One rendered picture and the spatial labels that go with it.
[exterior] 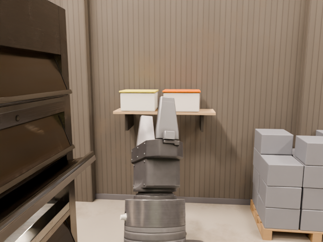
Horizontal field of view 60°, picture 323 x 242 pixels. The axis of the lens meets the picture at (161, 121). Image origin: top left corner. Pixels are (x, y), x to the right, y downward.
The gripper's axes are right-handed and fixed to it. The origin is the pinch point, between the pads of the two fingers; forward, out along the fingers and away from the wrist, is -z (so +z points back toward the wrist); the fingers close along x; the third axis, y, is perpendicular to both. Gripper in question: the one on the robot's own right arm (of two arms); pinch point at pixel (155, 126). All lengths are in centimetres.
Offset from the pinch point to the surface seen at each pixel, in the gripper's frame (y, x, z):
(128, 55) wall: -54, -297, -167
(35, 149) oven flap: 24, -75, -6
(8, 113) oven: 32, -59, -15
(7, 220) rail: 26, -42, 17
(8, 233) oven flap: 25, -42, 20
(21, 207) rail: 23, -47, 14
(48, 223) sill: 18, -93, 23
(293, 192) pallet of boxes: -218, -205, 11
